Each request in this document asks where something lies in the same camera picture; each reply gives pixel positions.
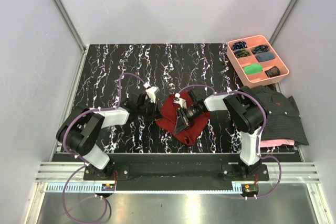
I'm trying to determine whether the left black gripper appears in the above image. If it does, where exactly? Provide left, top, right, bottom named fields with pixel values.
left=136, top=98, right=162, bottom=121

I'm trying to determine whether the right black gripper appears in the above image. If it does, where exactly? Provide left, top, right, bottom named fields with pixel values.
left=174, top=105, right=203, bottom=135

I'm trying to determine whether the red cloth napkin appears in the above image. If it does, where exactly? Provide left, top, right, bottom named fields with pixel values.
left=156, top=94, right=211, bottom=146

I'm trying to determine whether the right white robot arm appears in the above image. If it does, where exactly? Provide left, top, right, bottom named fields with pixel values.
left=174, top=85, right=267, bottom=181

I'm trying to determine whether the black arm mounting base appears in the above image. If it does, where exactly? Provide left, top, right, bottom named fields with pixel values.
left=83, top=153, right=269, bottom=182

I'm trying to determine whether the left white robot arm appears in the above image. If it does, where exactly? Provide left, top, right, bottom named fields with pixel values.
left=56, top=87, right=160, bottom=180

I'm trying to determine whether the black marble pattern mat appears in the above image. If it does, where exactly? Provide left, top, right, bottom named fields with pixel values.
left=73, top=43, right=242, bottom=154

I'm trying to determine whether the black green rolled sock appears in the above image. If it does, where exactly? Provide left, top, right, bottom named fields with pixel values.
left=234, top=49, right=250, bottom=59

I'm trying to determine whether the pink divided organizer tray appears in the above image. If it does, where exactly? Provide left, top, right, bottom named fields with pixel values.
left=227, top=35, right=289, bottom=88

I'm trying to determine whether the pink folded garment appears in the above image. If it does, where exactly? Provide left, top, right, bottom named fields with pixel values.
left=260, top=139, right=295, bottom=148

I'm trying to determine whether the black blue rolled sock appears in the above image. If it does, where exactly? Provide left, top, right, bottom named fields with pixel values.
left=232, top=41, right=247, bottom=51

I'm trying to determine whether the dark striped folded shirt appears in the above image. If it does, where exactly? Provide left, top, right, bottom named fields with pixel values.
left=252, top=86, right=309, bottom=145

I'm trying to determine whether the dark patterned rolled sock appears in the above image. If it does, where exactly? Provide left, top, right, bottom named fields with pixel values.
left=265, top=66, right=281, bottom=78

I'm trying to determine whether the navy patterned rolled sock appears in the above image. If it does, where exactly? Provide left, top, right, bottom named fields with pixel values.
left=252, top=44, right=269, bottom=55

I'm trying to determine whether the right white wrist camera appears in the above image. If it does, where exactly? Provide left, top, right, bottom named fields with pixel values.
left=173, top=93, right=187, bottom=109

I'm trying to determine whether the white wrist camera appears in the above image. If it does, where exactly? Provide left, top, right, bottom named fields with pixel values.
left=173, top=93, right=187, bottom=109
left=143, top=83, right=160, bottom=103

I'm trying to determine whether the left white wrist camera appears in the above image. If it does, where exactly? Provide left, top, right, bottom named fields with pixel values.
left=143, top=83, right=160, bottom=103

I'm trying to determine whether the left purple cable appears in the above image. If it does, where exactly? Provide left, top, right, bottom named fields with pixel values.
left=62, top=72, right=112, bottom=223

